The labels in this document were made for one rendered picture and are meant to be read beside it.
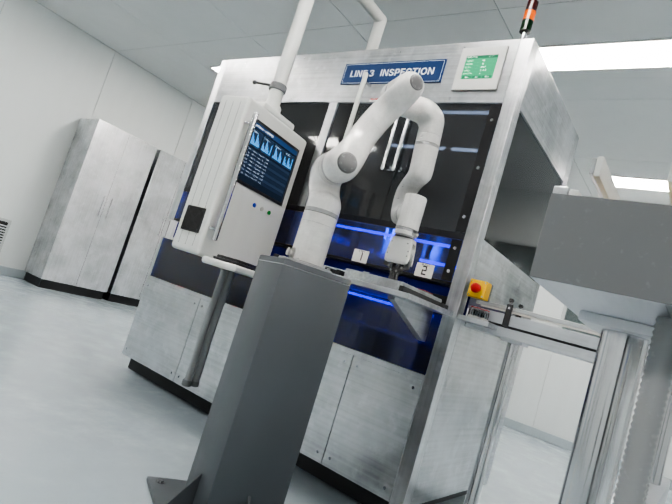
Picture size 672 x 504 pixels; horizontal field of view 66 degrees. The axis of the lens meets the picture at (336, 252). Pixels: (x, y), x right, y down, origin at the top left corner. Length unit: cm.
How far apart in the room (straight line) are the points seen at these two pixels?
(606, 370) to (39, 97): 664
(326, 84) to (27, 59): 450
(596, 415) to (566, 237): 24
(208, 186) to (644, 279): 209
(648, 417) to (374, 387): 183
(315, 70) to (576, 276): 270
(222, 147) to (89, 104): 481
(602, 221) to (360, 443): 192
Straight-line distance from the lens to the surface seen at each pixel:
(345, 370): 238
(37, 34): 700
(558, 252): 52
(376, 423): 229
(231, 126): 246
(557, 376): 674
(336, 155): 174
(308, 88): 308
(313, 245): 173
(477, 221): 223
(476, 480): 229
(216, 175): 241
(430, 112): 200
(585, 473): 68
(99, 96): 722
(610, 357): 68
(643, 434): 54
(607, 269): 51
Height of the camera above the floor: 76
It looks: 6 degrees up
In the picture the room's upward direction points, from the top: 17 degrees clockwise
